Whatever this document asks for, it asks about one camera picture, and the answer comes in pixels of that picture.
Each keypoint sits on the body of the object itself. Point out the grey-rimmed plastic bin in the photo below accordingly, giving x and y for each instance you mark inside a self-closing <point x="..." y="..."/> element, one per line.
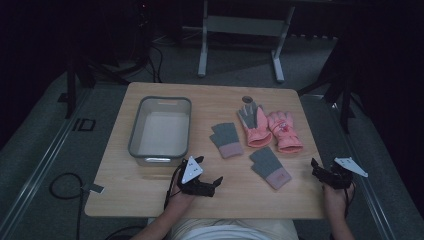
<point x="163" y="133"/>

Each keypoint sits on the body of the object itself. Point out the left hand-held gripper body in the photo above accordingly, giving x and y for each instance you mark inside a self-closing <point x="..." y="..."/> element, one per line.
<point x="191" y="171"/>

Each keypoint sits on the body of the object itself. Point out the pink ski glove printed back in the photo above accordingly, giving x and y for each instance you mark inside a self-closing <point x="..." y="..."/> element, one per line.
<point x="285" y="134"/>

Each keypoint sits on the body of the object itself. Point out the person's right hand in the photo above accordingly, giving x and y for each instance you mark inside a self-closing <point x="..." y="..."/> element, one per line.
<point x="335" y="200"/>

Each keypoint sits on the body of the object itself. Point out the grey knit glove pink cuff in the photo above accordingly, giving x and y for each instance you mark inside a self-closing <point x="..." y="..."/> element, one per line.
<point x="226" y="137"/>
<point x="267" y="164"/>

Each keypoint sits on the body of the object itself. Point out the black tripod stand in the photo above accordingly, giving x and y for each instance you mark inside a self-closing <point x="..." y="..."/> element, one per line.
<point x="70" y="86"/>
<point x="345" y="93"/>

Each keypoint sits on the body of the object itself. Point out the metal floor rail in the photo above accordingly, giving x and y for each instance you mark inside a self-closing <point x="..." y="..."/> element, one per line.
<point x="363" y="173"/>
<point x="43" y="156"/>

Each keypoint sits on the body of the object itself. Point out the pink ski glove grey palm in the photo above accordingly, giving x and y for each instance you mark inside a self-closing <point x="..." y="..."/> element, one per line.
<point x="258" y="130"/>

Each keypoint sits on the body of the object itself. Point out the person's left hand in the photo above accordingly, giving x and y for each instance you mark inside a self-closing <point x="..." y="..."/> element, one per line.
<point x="180" y="201"/>

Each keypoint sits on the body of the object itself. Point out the person's white shirt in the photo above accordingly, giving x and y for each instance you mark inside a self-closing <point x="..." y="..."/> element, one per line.
<point x="233" y="230"/>

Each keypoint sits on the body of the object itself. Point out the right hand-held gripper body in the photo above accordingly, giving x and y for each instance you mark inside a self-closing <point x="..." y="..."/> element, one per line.
<point x="336" y="176"/>

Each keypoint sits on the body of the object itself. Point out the white metal desk frame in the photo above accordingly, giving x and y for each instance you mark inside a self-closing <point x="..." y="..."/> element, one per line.
<point x="243" y="26"/>

